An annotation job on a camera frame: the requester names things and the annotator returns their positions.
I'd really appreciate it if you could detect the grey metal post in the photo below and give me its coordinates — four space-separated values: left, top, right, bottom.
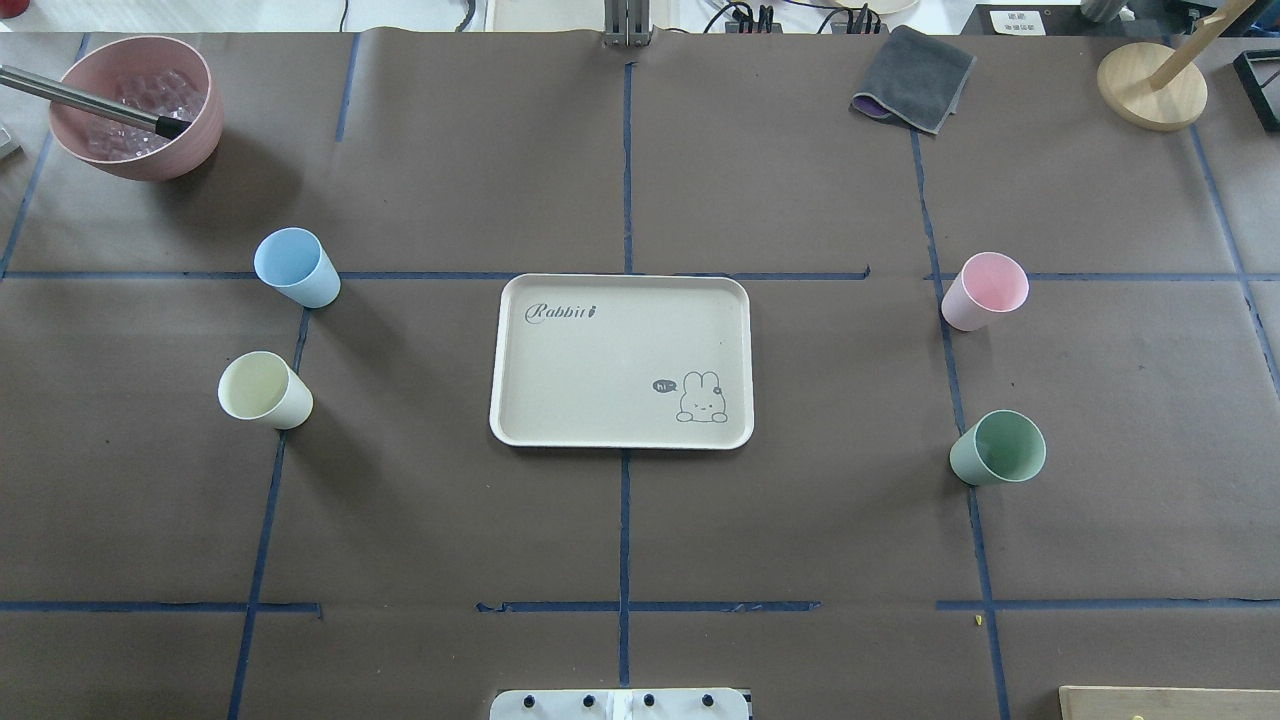
602 0 653 47

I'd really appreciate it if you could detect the metal tongs black tip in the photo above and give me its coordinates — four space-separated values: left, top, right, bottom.
1 65 193 140

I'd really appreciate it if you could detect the pink cup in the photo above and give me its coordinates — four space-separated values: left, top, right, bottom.
940 252 1030 332

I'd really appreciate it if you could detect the grey folded cloth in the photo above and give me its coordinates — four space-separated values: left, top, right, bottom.
850 26 977 136

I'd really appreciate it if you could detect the wooden round stand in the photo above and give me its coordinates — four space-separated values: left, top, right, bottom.
1096 1 1253 132

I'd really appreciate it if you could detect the pink bowl with ice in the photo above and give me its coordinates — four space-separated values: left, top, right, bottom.
47 35 225 182

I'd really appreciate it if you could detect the pale yellow cup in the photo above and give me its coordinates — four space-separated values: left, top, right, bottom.
218 351 314 430

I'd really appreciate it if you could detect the black frame object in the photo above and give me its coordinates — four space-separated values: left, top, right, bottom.
1231 49 1279 133

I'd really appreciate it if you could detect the green cup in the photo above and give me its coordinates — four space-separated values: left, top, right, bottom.
948 409 1047 487

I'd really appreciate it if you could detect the blue cup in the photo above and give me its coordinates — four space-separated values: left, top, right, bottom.
253 227 340 309

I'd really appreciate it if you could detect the cream rabbit tray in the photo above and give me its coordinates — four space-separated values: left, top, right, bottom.
489 273 755 450

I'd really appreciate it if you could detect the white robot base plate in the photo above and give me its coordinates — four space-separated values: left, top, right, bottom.
489 687 753 719

